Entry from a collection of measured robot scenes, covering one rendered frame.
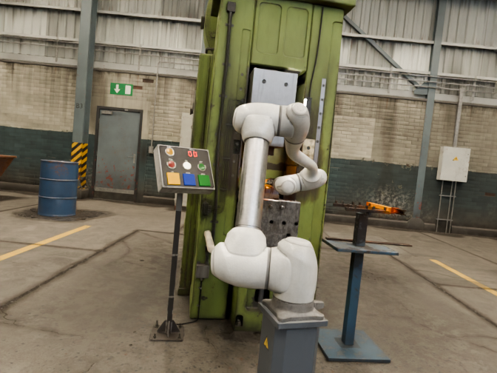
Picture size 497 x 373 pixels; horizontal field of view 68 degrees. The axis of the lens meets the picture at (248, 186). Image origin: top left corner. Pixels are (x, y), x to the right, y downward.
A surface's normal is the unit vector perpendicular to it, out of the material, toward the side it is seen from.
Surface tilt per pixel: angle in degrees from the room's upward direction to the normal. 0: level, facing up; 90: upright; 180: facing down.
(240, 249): 65
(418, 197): 90
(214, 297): 90
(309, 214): 90
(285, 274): 87
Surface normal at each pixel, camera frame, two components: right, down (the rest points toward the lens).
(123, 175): -0.01, 0.06
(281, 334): -0.44, 0.01
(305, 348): 0.33, 0.09
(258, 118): -0.07, -0.23
